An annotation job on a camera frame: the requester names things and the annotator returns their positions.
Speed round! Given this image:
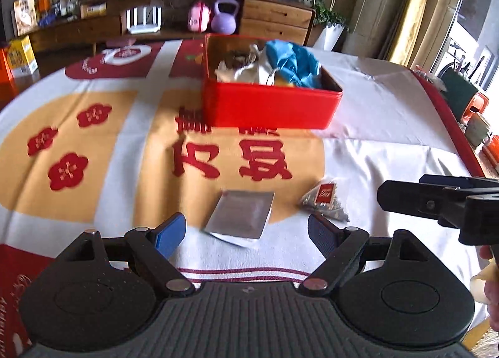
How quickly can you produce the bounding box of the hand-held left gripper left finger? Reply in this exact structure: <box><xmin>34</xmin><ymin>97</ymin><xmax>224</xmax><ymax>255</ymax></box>
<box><xmin>64</xmin><ymin>212</ymin><xmax>196</xmax><ymax>299</ymax></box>

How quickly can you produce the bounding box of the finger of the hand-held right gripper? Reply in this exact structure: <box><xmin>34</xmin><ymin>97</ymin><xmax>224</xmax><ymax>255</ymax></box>
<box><xmin>419</xmin><ymin>174</ymin><xmax>499</xmax><ymax>196</ymax></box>
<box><xmin>376</xmin><ymin>179</ymin><xmax>469</xmax><ymax>227</ymax></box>

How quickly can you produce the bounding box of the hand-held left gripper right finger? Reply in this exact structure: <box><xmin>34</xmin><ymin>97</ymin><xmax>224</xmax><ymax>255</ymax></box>
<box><xmin>298</xmin><ymin>213</ymin><xmax>430</xmax><ymax>292</ymax></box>

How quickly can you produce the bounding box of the pyramid tea bag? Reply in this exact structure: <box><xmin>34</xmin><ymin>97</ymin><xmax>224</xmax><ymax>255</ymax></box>
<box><xmin>300</xmin><ymin>177</ymin><xmax>351</xmax><ymax>223</ymax></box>

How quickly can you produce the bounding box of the silver foil packet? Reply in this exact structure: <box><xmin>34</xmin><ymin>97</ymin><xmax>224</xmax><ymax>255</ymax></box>
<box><xmin>200</xmin><ymin>189</ymin><xmax>276</xmax><ymax>250</ymax></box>

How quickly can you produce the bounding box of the red tin box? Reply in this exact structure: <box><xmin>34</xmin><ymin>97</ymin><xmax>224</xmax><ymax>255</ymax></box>
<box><xmin>201</xmin><ymin>33</ymin><xmax>344</xmax><ymax>131</ymax></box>

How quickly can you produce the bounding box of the blue wrapper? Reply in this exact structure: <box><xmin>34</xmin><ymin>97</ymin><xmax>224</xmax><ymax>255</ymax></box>
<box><xmin>264</xmin><ymin>40</ymin><xmax>324</xmax><ymax>90</ymax></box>

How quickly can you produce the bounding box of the person's right hand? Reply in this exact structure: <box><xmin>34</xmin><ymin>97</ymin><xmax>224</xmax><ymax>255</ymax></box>
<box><xmin>469</xmin><ymin>245</ymin><xmax>499</xmax><ymax>332</ymax></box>

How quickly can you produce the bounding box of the orange container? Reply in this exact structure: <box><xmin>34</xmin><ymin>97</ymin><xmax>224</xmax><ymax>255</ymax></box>
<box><xmin>459</xmin><ymin>92</ymin><xmax>490</xmax><ymax>125</ymax></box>

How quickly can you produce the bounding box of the dark green holder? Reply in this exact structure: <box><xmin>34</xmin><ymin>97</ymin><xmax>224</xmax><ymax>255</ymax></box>
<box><xmin>440</xmin><ymin>67</ymin><xmax>478</xmax><ymax>114</ymax></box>

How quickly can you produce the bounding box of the printed red and white tablecloth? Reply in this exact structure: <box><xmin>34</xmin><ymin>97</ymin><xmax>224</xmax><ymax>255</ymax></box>
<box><xmin>0</xmin><ymin>37</ymin><xmax>492</xmax><ymax>358</ymax></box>

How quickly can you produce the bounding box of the yellow curtain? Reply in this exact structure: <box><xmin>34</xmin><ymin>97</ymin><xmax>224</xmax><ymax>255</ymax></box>
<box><xmin>387</xmin><ymin>0</ymin><xmax>475</xmax><ymax>71</ymax></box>

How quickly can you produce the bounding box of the white planter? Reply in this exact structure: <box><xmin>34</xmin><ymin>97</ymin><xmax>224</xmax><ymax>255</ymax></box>
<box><xmin>313</xmin><ymin>23</ymin><xmax>348</xmax><ymax>51</ymax></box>

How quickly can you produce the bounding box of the clear plastic packet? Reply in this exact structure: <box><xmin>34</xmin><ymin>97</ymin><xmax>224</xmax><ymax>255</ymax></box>
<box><xmin>222</xmin><ymin>47</ymin><xmax>258</xmax><ymax>68</ymax></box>

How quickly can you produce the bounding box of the white router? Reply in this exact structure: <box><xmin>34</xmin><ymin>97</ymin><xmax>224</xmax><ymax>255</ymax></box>
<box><xmin>124</xmin><ymin>6</ymin><xmax>163</xmax><ymax>35</ymax></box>

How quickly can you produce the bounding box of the purple kettlebell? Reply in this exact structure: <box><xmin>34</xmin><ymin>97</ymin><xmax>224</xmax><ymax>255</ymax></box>
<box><xmin>210</xmin><ymin>0</ymin><xmax>240</xmax><ymax>35</ymax></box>

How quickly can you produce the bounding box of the wooden TV cabinet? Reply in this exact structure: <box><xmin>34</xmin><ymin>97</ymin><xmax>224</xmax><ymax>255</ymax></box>
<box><xmin>15</xmin><ymin>0</ymin><xmax>317</xmax><ymax>53</ymax></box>

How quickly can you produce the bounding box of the yellow cardboard box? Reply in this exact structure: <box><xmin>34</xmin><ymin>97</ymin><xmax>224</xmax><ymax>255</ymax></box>
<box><xmin>7</xmin><ymin>35</ymin><xmax>40</xmax><ymax>76</ymax></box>

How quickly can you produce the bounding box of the orange gift box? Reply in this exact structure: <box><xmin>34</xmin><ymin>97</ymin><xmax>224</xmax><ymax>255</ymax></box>
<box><xmin>0</xmin><ymin>47</ymin><xmax>15</xmax><ymax>84</ymax></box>

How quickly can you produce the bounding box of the small brown box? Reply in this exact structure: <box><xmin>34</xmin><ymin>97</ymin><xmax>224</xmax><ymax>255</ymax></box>
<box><xmin>80</xmin><ymin>2</ymin><xmax>107</xmax><ymax>19</ymax></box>

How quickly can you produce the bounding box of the cartoon printed box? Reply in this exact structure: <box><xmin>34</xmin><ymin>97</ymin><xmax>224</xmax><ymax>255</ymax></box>
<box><xmin>13</xmin><ymin>0</ymin><xmax>39</xmax><ymax>37</ymax></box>

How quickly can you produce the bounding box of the black cabinet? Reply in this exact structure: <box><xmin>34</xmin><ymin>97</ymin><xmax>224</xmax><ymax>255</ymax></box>
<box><xmin>0</xmin><ymin>0</ymin><xmax>18</xmax><ymax>41</ymax></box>

